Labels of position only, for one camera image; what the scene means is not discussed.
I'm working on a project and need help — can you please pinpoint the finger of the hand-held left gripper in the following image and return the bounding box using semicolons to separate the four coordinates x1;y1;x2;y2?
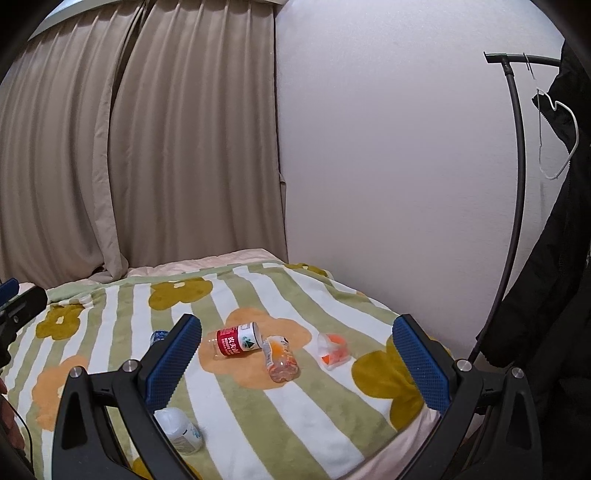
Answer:
0;278;20;311
0;286;48;340

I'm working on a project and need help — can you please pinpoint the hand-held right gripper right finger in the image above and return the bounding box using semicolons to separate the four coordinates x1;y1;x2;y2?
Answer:
392;314;542;480

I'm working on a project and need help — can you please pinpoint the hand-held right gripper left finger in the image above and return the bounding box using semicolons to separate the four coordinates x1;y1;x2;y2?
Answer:
50;314;204;480

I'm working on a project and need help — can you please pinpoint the orange and white cup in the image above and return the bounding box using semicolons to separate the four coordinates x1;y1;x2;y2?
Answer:
317;333;350;373

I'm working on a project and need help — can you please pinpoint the person's left hand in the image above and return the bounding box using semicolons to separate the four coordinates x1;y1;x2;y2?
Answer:
0;377;25;450

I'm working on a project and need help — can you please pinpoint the white plastic bottle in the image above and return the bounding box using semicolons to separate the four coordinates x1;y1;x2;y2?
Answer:
154;407;205;456

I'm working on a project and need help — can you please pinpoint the red label plastic bottle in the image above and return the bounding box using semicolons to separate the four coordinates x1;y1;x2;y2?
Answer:
206;322;264;359

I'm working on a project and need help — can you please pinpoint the orange label plastic bottle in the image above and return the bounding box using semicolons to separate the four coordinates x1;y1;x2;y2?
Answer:
262;335;301;384

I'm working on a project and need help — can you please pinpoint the pink bed sheet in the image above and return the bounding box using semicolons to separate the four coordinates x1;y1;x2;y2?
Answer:
45;248;467;480

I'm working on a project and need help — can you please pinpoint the green striped flower blanket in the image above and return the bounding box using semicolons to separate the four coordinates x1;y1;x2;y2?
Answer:
0;263;455;480

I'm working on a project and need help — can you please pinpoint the beige curtain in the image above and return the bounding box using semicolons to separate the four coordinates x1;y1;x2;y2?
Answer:
0;0;147;289
110;0;290;274

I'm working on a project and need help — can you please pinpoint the black coat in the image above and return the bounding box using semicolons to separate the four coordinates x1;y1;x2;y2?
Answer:
475;39;591;370

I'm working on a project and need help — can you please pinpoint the black metal clothes rack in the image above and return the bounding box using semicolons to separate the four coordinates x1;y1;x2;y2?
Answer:
467;51;568;366

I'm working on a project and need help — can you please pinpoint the thin black cable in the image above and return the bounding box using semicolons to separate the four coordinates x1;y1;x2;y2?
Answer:
6;401;32;467

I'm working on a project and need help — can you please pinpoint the white wire hanger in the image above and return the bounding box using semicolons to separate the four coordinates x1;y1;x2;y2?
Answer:
531;88;581;179

